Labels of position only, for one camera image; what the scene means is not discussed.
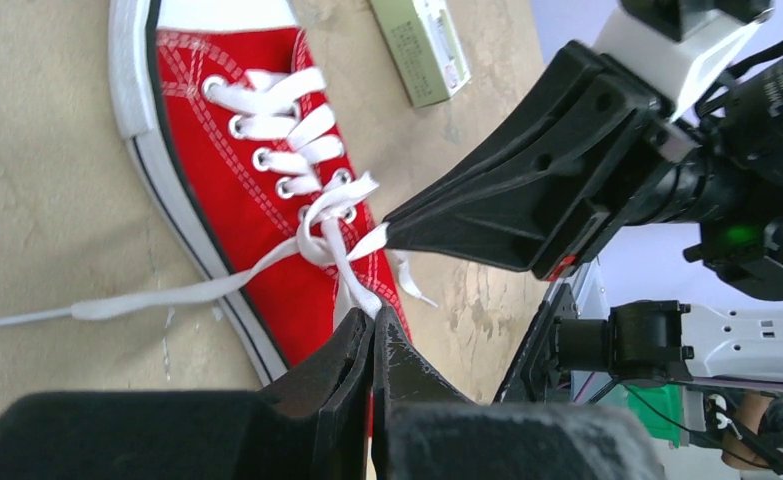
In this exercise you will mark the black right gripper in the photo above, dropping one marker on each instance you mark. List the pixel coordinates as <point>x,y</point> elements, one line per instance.
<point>583,154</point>

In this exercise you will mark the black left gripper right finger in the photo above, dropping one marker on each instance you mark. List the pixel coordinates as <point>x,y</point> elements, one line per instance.
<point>424,428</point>

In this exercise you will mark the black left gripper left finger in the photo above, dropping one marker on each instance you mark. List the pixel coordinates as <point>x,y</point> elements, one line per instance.
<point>311,423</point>

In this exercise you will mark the red canvas sneaker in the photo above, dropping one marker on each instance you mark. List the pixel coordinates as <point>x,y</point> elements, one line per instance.
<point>225,115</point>

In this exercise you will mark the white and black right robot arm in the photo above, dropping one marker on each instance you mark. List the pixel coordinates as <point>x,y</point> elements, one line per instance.
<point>653,342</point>

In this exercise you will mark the small white cardboard box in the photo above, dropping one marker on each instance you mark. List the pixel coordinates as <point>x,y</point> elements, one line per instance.
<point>425,46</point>

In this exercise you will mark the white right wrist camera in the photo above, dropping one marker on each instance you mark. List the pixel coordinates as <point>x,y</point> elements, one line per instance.
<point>680,48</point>

